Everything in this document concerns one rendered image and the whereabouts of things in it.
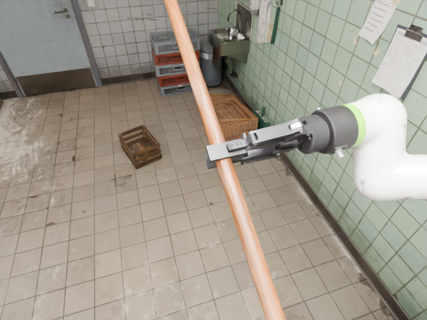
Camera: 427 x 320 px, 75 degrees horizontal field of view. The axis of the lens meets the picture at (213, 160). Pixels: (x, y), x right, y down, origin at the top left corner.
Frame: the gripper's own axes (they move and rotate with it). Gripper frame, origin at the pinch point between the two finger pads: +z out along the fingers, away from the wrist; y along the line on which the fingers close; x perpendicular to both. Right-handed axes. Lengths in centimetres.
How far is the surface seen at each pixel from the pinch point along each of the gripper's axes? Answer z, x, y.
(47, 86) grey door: 133, 273, 304
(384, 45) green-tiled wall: -124, 64, 59
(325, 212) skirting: -121, -6, 181
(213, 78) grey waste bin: -99, 223, 280
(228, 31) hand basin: -113, 236, 208
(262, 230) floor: -62, -6, 186
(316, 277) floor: -84, -50, 165
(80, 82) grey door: 88, 273, 304
